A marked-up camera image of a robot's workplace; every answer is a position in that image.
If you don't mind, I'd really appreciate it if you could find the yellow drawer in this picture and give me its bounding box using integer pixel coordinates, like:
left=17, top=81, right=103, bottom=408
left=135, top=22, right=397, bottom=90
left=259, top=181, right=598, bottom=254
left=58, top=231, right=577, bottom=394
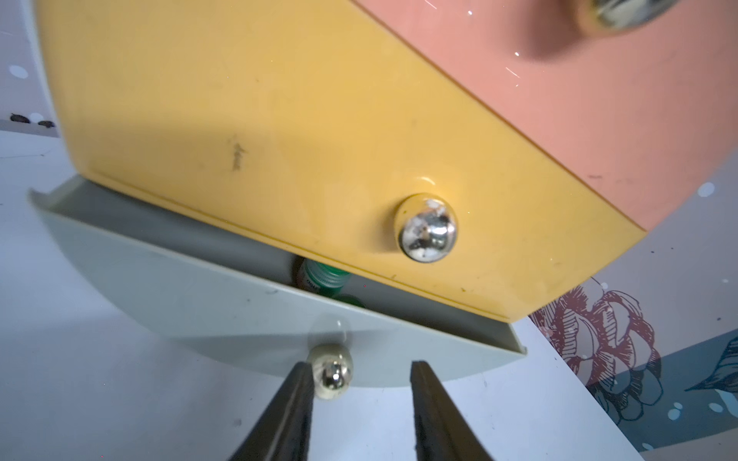
left=31, top=1, right=645, bottom=322

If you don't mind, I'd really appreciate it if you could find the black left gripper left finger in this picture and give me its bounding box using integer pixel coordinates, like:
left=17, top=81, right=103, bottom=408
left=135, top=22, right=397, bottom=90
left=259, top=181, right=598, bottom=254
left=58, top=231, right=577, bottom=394
left=230, top=362, right=315, bottom=461

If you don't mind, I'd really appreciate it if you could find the pink top drawer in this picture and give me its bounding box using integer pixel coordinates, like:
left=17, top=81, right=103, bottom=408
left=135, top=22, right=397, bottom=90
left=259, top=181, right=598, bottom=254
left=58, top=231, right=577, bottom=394
left=363, top=1, right=737, bottom=230

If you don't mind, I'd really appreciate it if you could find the green paint can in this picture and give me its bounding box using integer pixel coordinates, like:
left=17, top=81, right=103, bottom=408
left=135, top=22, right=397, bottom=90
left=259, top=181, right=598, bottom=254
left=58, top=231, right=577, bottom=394
left=296, top=259, right=364, bottom=307

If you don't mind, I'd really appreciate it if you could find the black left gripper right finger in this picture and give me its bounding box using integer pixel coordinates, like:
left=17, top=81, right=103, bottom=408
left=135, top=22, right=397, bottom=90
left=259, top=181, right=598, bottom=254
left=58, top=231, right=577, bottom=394
left=411, top=361, right=493, bottom=461

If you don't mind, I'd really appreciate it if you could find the grey bottom drawer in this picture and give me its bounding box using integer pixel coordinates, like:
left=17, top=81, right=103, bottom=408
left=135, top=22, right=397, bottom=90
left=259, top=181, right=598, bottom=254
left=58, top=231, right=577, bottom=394
left=28, top=177, right=527, bottom=388

